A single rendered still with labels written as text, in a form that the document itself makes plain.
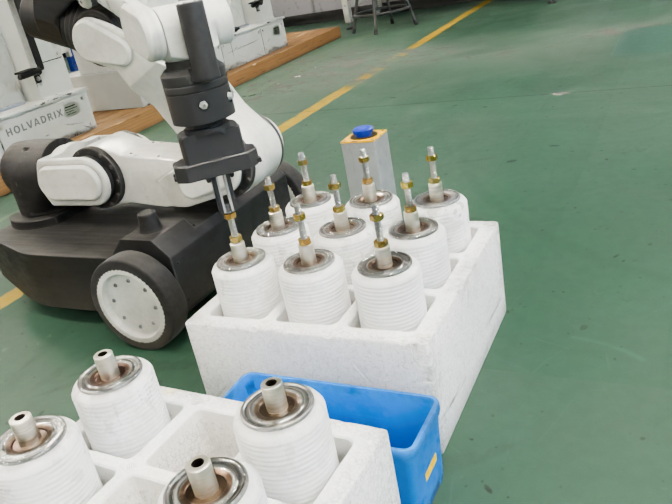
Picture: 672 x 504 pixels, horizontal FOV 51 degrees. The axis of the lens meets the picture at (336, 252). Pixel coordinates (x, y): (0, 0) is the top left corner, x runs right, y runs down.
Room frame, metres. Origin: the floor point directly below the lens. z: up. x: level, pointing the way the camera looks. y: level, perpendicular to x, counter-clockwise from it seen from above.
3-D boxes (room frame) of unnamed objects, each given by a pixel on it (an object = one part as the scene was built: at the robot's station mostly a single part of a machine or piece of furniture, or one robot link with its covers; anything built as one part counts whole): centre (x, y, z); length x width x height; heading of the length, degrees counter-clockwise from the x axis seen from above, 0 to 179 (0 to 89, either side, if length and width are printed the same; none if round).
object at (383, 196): (1.12, -0.08, 0.25); 0.08 x 0.08 x 0.01
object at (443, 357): (1.02, -0.02, 0.09); 0.39 x 0.39 x 0.18; 60
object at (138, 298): (1.24, 0.39, 0.10); 0.20 x 0.05 x 0.20; 60
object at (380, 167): (1.31, -0.10, 0.16); 0.07 x 0.07 x 0.31; 60
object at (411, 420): (0.75, 0.06, 0.06); 0.30 x 0.11 x 0.12; 60
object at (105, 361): (0.71, 0.29, 0.26); 0.02 x 0.02 x 0.03
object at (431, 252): (0.96, -0.12, 0.16); 0.10 x 0.10 x 0.18
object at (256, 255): (0.98, 0.14, 0.25); 0.08 x 0.08 x 0.01
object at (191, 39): (0.97, 0.13, 0.57); 0.11 x 0.11 x 0.11; 27
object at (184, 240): (1.59, 0.47, 0.19); 0.64 x 0.52 x 0.33; 60
